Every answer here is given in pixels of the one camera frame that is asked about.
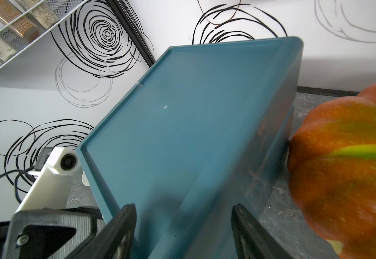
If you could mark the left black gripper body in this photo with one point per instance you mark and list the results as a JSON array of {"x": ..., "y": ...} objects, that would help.
[{"x": 48, "y": 233}]

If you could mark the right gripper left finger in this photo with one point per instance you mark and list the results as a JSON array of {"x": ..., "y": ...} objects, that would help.
[{"x": 115, "y": 241}]

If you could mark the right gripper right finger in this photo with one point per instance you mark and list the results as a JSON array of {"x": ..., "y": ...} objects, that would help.
[{"x": 252, "y": 240}]

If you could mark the teal drawer cabinet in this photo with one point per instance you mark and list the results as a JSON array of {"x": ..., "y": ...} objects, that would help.
[{"x": 205, "y": 129}]

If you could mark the orange pumpkin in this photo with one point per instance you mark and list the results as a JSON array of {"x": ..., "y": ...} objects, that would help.
[{"x": 332, "y": 166}]

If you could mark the spice jar white powder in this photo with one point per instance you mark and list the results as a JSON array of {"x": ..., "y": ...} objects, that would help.
[{"x": 43, "y": 14}]

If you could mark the spice jar brown powder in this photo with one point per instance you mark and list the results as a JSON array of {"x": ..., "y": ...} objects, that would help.
[{"x": 23, "y": 27}]

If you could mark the clear wall spice shelf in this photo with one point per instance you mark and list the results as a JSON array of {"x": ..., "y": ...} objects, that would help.
[{"x": 62, "y": 9}]

